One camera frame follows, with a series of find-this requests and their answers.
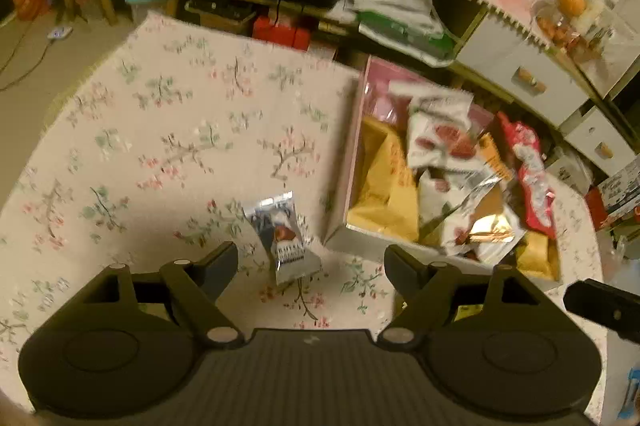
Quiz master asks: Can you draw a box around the small white drawer wooden handle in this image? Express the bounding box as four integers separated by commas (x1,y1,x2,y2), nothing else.
562,106,636,177

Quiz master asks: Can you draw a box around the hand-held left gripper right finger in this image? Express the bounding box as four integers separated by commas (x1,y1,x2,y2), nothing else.
377,243,549,350

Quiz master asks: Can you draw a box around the printed cardboard box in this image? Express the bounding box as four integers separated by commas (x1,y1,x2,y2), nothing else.
597,161,640,227

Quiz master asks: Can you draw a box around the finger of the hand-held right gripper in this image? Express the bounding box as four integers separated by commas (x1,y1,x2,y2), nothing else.
562,278,640,346

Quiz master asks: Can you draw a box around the stack of papers and bags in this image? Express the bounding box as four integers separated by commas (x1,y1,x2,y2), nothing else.
345,0,458,66

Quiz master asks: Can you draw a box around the small silver snack packet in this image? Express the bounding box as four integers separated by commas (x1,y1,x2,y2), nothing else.
242,191,323,287

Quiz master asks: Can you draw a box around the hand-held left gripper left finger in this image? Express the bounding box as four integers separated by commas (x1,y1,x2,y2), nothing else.
75,240,247,349

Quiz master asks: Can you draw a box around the red box under shelf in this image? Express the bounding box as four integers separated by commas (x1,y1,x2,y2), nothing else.
252,16,313,51

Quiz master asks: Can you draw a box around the pile of small oranges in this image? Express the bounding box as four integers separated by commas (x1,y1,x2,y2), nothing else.
537,16,576,44

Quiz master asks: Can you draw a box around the yellow snack packet with print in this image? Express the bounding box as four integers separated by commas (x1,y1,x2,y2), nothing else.
347,116,421,241

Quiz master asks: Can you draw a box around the pink box with silver sides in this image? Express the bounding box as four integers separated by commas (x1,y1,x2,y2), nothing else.
324,54,565,293

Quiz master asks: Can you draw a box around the wide white drawer wooden handle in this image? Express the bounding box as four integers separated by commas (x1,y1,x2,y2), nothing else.
457,13,596,127

